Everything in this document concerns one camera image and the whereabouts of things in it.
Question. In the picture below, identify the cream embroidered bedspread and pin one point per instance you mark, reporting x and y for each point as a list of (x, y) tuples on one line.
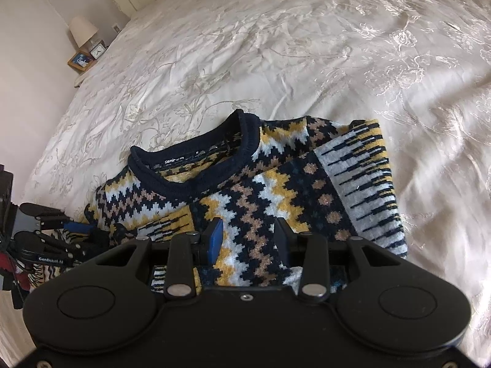
[(291, 61)]

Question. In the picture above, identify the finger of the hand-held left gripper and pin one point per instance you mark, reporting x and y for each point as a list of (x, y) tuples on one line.
[(42, 251), (75, 225)]

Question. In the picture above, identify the cream table lamp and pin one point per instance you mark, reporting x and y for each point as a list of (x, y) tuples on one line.
[(82, 30)]

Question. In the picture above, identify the small white alarm clock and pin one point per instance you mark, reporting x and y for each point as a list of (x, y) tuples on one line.
[(98, 50)]

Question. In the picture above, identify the white nightstand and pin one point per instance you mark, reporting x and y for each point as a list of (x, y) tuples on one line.
[(80, 79)]

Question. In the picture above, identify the navy yellow patterned knit sweater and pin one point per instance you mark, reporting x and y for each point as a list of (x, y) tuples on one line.
[(245, 195)]

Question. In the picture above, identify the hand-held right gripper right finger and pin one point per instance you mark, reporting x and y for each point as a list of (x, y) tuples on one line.
[(283, 239)]

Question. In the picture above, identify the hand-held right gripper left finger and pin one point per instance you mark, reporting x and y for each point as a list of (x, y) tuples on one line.
[(214, 239)]

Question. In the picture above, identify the wooden picture frame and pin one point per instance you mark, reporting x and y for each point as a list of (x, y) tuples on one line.
[(80, 60)]

